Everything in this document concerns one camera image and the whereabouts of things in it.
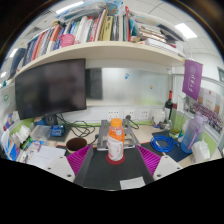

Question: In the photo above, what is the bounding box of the small blue box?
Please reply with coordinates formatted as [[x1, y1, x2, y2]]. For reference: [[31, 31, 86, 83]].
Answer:
[[49, 123, 66, 138]]

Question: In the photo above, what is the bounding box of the black computer monitor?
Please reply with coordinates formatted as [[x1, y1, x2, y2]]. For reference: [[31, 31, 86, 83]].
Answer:
[[14, 58, 88, 126]]

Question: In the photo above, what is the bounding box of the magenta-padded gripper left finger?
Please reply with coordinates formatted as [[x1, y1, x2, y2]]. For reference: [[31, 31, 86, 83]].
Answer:
[[44, 144, 95, 187]]

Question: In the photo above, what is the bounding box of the purple translucent water bottle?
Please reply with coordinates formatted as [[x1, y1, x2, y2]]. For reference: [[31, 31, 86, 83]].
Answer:
[[180, 111, 206, 154]]

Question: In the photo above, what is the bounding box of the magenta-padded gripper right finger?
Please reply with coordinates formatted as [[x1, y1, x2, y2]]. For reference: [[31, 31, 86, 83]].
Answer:
[[134, 144, 184, 183]]

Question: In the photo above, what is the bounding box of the dark wine bottle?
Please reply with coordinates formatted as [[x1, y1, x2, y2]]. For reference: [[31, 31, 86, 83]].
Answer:
[[164, 89, 174, 121]]

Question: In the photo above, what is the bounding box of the clear plastic box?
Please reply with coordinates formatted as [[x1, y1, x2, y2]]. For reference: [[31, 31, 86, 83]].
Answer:
[[30, 124, 52, 141]]

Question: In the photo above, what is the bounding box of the purple hanging pennant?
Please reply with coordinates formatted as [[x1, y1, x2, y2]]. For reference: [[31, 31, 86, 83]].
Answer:
[[181, 59, 204, 101]]

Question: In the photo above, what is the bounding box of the group photo poster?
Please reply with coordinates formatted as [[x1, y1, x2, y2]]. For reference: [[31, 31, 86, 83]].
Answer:
[[189, 88, 224, 134]]

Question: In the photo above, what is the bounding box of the white paper sheet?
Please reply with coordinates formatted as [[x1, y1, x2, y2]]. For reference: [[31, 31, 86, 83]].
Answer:
[[28, 144, 68, 170]]

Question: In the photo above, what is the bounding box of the red-patterned beige mug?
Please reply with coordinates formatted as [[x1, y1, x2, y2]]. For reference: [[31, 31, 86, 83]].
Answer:
[[65, 136, 88, 154]]

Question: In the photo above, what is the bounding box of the coiled blue cable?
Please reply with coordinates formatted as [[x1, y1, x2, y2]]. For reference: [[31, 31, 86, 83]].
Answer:
[[149, 134, 176, 154]]

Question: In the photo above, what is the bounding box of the black desk mat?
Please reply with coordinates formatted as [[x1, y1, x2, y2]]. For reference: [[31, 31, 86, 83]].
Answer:
[[55, 141, 158, 191]]

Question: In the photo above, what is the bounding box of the blue tissue box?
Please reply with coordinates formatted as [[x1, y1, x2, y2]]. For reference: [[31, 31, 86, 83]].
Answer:
[[1, 129, 23, 161]]

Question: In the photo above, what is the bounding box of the stack of white tissues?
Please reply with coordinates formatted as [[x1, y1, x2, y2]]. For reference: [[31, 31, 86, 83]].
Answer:
[[13, 124, 33, 143]]

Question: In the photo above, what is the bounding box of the green cable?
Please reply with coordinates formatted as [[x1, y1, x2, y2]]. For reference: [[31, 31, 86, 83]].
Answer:
[[71, 121, 102, 129]]

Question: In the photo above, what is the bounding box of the white jar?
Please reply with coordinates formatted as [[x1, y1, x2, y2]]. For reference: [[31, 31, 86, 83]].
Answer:
[[152, 108, 167, 125]]

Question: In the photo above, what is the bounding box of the dark blue pad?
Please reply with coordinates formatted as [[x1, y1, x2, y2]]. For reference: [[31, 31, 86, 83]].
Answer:
[[151, 129, 193, 163]]

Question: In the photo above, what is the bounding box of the white wall socket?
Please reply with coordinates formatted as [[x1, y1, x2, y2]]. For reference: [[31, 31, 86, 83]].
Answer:
[[107, 109, 120, 122], [139, 109, 150, 120], [123, 109, 137, 121]]

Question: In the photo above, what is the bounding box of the orange-capped drink bottle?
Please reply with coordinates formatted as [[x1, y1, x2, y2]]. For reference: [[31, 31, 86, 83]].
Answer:
[[106, 117, 126, 163]]

